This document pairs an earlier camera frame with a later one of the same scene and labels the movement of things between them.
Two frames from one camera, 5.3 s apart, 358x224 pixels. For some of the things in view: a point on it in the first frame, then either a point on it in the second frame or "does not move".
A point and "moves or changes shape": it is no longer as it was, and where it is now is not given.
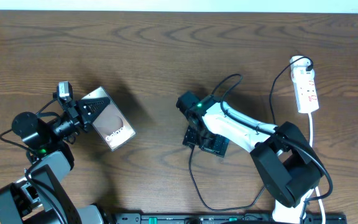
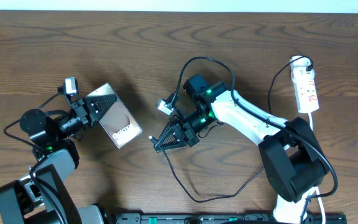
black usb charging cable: (273, 122) → (310, 67)
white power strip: (306, 91) does not move
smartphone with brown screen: (111, 124) moves or changes shape
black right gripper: (217, 148) → (183, 135)
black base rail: (239, 218) does not move
